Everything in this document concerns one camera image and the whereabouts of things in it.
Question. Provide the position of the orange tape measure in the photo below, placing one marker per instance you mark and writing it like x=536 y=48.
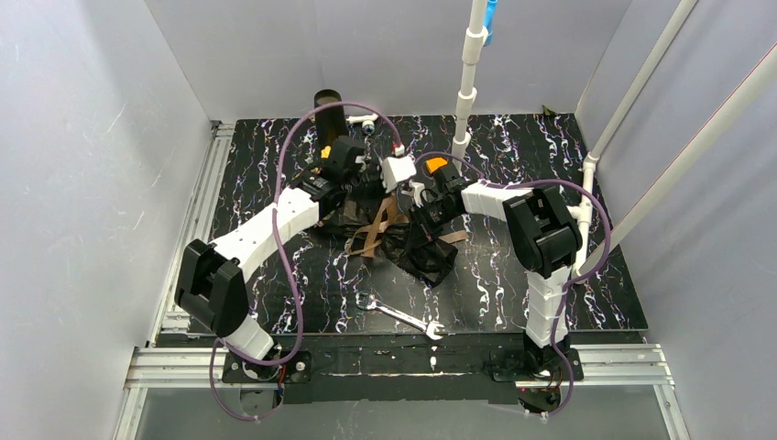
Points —
x=434 y=164

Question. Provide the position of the silver combination wrench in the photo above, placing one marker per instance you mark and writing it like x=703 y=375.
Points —
x=369 y=302

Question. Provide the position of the blue clip on pipe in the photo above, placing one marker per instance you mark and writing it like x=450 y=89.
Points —
x=488 y=20

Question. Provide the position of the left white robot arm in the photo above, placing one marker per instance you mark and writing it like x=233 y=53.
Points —
x=211 y=285

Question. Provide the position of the small white pipe fitting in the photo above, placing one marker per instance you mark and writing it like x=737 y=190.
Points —
x=367 y=122

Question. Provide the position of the tan satin ribbon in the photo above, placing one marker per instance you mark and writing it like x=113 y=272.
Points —
x=388 y=214

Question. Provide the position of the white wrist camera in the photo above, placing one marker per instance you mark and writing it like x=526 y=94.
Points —
x=396 y=170
x=415 y=191

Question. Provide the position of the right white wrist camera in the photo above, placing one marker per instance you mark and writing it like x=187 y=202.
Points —
x=415 y=191

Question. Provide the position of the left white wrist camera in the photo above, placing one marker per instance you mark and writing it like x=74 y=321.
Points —
x=396 y=170

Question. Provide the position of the white pvc pipe frame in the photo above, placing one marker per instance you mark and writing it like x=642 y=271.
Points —
x=717 y=226

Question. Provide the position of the black cone vase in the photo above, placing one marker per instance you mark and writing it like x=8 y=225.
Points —
x=330 y=123

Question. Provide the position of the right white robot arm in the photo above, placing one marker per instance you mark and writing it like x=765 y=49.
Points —
x=544 y=237

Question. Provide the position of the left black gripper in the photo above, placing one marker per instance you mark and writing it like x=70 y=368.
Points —
x=362 y=179

